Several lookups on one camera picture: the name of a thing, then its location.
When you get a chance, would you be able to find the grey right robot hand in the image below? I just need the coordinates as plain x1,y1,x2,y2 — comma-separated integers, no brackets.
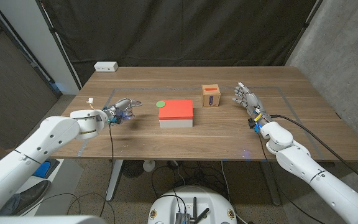
231,82,273,127

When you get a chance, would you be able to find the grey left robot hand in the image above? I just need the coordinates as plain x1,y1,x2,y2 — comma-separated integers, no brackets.
103,98,143,125

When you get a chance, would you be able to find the red-topped white box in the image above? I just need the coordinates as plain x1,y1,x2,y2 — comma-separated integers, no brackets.
158,99,194,128

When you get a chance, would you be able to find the wooden box with coloured slots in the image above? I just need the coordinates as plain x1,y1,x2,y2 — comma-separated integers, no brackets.
201,83,221,108

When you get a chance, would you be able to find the grey radio box with antennas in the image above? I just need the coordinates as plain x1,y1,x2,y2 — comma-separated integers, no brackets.
175,196,211,224

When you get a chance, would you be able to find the white power outlet block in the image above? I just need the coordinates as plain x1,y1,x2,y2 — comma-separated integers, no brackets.
93,61,119,73

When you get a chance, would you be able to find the small black floor fan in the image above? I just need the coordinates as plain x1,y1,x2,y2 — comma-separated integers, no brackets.
122,160,145,179

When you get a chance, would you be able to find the white round table foot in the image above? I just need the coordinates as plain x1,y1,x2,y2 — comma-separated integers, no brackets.
142,159,156,173

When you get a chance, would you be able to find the white table leg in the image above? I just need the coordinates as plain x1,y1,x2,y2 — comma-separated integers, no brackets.
105,159,124,202

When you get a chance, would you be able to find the grey table leg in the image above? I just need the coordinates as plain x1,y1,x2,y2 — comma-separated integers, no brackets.
259,161,282,207

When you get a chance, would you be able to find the black backdrop stand pole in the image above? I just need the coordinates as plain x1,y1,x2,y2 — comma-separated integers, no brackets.
35,0,82,91
283,0,324,66

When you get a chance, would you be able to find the black backdrop curtain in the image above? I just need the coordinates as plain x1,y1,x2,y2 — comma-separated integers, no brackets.
35,0,323,85

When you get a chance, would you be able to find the blue foot pedal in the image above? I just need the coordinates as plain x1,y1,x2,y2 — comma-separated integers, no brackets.
32,161,52,179

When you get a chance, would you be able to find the white robot torso base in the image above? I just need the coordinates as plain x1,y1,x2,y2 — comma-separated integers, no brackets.
147,185,238,224

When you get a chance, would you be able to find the black leather shoe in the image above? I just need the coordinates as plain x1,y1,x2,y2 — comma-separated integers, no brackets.
7,179,52,215

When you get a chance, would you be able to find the person's leg in jeans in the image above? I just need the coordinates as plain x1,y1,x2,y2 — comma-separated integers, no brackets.
0,193,23,217

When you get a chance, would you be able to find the thin black left hand wire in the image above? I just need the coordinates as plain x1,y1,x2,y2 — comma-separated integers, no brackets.
20,122,117,218

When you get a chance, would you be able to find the thin black hand wire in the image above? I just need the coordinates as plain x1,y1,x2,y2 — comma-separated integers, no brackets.
257,132,319,224
20,122,117,218

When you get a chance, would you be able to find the thin black right hand wire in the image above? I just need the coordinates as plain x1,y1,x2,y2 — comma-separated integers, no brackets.
257,132,319,224

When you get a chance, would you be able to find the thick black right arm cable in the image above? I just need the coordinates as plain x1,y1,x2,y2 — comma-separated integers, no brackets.
270,114,358,191

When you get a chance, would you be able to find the black floor cable bundle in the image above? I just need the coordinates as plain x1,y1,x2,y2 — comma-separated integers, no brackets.
150,160,229,200

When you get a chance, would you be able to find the white head camera housing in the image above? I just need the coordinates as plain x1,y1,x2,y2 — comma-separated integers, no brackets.
0,215,107,224

